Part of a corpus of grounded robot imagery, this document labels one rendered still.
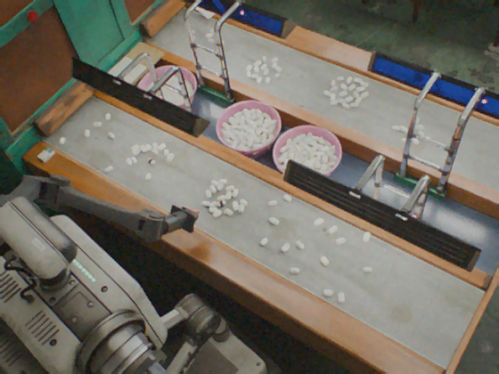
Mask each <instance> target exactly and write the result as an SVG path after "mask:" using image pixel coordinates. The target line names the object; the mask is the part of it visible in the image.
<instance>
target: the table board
mask: <svg viewBox="0 0 499 374"><path fill-rule="evenodd" d="M498 281H499V263H498V265H497V266H496V268H495V271H494V273H493V275H492V279H491V281H490V282H489V284H488V286H487V289H486V291H485V293H484V295H483V297H482V298H481V300H480V302H479V305H478V307H477V309H476V311H475V313H474V314H473V316H472V318H471V320H470V323H469V325H468V327H467V329H466V330H465V332H464V334H463V336H462V339H461V341H460V343H459V345H458V346H457V347H456V349H455V351H454V354H453V356H452V358H451V360H450V362H449V363H448V365H447V367H446V370H445V372H444V374H454V371H455V369H456V367H457V365H458V363H459V361H460V360H461V359H460V358H461V356H462V353H463V351H464V349H465V347H466V345H467V344H468V342H469V340H470V337H471V335H472V333H473V331H474V329H475V328H476V326H477V324H478V322H479V319H480V317H481V314H482V313H483V311H484V309H485V307H486V305H487V302H488V300H489V298H490V297H491V295H492V293H493V291H494V289H495V286H496V284H497V282H498Z"/></svg>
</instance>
